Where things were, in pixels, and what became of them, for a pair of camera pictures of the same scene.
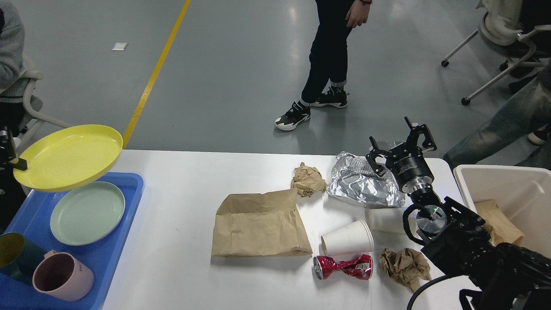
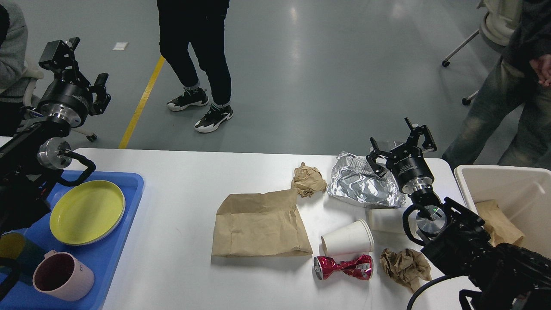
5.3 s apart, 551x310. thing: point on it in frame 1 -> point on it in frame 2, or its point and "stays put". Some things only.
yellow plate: (68, 157) -> (87, 212)
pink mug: (60, 275) stays put
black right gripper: (407, 161) stays put
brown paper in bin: (502, 229) stays put
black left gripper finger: (21, 165) -> (67, 97)
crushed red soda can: (361, 267) stays put
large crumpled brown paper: (406, 266) stays put
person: (327, 76) -> (200, 23)
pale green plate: (87, 213) stays put
